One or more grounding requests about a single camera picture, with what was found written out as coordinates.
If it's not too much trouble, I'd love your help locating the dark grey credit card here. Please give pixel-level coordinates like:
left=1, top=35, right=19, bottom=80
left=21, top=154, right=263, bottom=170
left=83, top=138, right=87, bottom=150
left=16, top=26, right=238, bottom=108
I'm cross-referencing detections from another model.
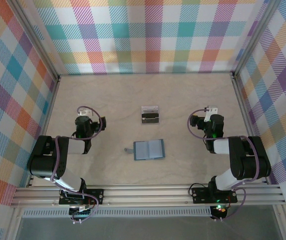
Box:
left=142, top=117, right=160, bottom=125

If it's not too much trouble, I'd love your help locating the white credit card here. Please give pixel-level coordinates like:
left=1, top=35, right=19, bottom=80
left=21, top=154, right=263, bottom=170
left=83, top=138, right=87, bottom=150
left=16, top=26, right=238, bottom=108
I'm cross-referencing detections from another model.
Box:
left=142, top=105, right=159, bottom=114

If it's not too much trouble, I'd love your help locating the blue card holder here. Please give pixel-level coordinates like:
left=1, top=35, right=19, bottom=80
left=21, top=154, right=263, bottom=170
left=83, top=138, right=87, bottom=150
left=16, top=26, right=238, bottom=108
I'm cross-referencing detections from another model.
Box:
left=124, top=139, right=167, bottom=162

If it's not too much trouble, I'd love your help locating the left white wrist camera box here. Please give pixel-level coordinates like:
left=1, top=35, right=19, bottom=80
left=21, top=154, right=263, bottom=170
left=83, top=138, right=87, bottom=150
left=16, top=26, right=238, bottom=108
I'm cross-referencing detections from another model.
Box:
left=79, top=106, right=94, bottom=118

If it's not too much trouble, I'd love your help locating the aluminium side rail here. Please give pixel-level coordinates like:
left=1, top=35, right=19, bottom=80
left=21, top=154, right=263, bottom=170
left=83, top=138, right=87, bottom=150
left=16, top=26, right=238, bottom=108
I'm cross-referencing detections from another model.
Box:
left=25, top=74, right=61, bottom=188
left=231, top=73, right=271, bottom=185

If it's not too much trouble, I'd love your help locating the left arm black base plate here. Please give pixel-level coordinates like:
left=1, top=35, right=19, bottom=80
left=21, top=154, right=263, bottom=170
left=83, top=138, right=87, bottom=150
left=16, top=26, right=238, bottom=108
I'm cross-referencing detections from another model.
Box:
left=58, top=188, right=105, bottom=206

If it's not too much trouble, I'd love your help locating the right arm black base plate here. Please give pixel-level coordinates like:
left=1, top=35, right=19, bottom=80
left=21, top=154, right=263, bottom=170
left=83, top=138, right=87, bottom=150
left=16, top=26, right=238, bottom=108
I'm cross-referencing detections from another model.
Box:
left=191, top=186, right=238, bottom=204

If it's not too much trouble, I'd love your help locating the aluminium mounting rail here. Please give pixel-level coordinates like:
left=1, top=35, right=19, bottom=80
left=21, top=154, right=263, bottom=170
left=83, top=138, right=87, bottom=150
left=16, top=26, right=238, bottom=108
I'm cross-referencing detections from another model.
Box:
left=9, top=184, right=286, bottom=209

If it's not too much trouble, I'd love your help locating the aluminium frame post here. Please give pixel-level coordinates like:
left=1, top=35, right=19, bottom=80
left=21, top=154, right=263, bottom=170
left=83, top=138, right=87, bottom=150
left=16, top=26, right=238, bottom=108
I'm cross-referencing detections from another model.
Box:
left=231, top=0, right=283, bottom=80
left=7, top=0, right=61, bottom=83

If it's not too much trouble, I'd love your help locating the grey slotted cable duct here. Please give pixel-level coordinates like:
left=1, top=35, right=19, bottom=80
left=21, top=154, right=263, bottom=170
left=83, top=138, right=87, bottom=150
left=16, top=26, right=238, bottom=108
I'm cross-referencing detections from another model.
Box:
left=21, top=208, right=214, bottom=219

